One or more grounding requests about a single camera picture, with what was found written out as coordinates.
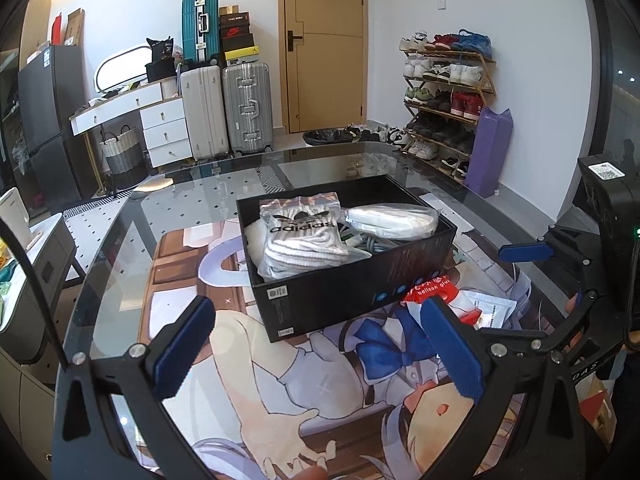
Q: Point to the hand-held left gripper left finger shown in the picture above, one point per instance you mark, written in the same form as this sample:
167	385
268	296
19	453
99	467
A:
185	345

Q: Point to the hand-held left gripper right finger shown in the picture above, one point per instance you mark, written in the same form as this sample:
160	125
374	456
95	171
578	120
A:
452	350

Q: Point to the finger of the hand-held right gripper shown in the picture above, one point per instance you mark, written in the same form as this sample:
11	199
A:
522	253
570	320

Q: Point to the red and white packet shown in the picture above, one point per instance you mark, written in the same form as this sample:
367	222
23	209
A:
435	287

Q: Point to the black cardboard box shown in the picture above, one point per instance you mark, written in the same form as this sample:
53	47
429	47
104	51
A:
325	305

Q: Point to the white cloth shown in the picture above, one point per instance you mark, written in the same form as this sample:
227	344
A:
390	220

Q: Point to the clear bag of white socks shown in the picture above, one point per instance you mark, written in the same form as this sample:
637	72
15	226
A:
300	250

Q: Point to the person's right hand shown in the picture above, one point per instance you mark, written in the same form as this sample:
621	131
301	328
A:
632	338

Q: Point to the person's left hand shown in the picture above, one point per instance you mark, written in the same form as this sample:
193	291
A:
304	474

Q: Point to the white flat packet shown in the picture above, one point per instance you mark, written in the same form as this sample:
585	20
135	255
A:
495	310

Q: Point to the cartoon printed mat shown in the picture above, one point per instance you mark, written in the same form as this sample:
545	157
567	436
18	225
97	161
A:
260	360

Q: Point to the red and white carton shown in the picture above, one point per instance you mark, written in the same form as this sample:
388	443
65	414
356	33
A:
597	410

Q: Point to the purple bag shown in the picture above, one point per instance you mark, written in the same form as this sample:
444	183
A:
487	155

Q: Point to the rows of assorted shoes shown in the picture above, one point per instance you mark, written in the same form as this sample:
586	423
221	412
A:
465	105

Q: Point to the grey side cabinet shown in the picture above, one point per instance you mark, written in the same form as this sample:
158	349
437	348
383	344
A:
35	280

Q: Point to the beige round stool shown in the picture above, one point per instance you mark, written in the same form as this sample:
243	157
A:
150	184

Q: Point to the loose sneakers pile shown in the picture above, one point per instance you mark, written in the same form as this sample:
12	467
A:
385	135

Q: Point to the woven laundry basket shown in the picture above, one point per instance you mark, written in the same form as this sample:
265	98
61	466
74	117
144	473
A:
122	157

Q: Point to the wooden shoe rack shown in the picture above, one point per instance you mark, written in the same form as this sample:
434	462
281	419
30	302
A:
457	54

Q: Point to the white tabletop device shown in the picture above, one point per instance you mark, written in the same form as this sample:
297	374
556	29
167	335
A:
17	215

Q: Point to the white dresser desk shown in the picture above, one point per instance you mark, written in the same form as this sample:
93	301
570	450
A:
165	130

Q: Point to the black round bin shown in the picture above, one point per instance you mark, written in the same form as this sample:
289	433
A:
320	137

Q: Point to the white suitcase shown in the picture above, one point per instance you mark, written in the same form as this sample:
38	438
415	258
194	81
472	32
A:
202	110

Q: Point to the silver suitcase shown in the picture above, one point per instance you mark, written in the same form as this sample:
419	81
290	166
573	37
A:
247	105

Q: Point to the black bag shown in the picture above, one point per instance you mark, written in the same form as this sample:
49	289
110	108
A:
160	70

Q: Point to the tan wooden door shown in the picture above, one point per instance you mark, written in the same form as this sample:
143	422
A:
325	60

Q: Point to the black refrigerator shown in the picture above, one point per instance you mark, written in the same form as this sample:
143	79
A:
45	105

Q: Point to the oval mirror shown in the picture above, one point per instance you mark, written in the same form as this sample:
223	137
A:
122	67

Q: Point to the glass display cabinet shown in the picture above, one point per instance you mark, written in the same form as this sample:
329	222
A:
11	120

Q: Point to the black shoe box red logo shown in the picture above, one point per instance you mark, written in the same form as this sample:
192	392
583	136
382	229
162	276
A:
236	32

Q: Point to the teal suitcase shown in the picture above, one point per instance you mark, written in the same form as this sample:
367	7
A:
192	25

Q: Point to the black shoe box white label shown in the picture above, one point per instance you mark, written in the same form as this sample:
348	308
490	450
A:
234	19

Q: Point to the small flat cardboard box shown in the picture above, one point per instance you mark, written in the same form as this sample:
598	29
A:
75	27

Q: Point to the brown cardboard shoe box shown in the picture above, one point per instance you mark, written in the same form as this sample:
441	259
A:
229	10

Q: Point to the red flat package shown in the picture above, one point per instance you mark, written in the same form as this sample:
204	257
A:
57	30

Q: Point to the large flat cardboard box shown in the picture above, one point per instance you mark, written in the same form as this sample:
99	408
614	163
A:
37	25

